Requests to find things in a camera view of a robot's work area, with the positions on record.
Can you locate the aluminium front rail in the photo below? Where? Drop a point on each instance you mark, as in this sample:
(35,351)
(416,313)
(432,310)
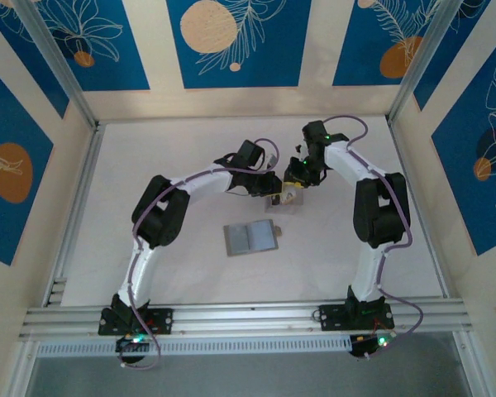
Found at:
(248,320)

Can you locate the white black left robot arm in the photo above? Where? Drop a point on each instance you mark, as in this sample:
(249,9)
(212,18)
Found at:
(144,273)

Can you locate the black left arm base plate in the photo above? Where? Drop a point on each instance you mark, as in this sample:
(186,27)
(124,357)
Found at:
(165,320)

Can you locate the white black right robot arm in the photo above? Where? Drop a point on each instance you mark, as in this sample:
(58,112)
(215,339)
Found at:
(368,273)

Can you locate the grey leather card holder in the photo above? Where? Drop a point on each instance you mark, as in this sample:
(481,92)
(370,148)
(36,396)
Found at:
(252,237)

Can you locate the blue floral wall panel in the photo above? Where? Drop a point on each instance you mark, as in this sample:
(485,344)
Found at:
(459,165)
(355,41)
(25,54)
(128,62)
(450,54)
(273,49)
(25,124)

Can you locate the aluminium frame post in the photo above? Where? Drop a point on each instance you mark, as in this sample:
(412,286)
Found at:
(417,62)
(58,62)

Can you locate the black right controller board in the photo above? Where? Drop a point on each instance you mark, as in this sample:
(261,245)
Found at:
(361,349)

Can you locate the black controller board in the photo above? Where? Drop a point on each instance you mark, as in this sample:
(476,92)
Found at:
(361,349)
(132,351)

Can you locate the aluminium side rail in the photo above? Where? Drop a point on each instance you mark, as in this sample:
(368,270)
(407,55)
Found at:
(80,198)
(417,207)

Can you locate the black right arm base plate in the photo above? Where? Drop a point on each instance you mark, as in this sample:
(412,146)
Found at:
(330,316)

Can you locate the black left controller board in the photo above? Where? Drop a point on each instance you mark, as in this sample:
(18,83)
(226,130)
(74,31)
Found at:
(132,351)

